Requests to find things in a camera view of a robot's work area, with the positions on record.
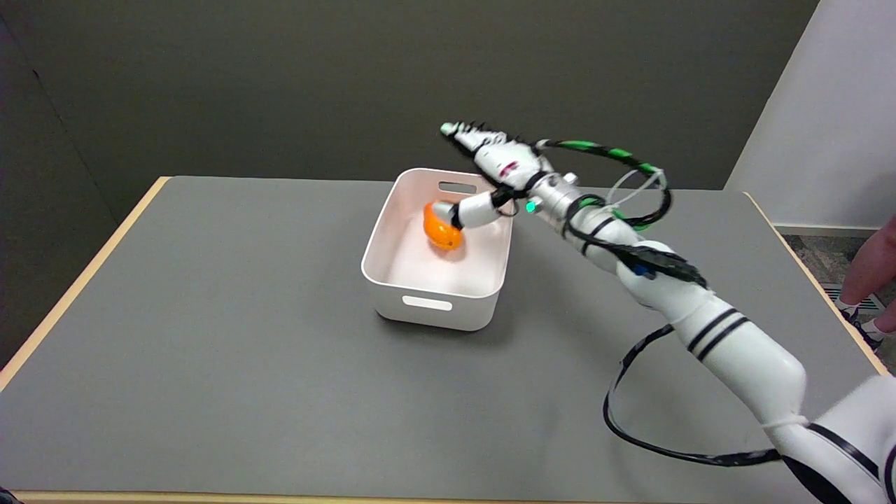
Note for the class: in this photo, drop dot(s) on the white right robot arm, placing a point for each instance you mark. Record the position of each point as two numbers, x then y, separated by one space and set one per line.
700 308

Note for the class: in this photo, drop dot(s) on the white plastic box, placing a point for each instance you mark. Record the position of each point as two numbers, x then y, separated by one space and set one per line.
439 248

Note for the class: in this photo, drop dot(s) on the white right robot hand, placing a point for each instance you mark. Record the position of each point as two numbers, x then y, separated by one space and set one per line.
498 168

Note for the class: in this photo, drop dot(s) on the orange mango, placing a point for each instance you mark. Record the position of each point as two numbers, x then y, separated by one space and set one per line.
441 229

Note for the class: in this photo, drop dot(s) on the person's leg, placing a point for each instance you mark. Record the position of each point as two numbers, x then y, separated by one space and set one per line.
871 280

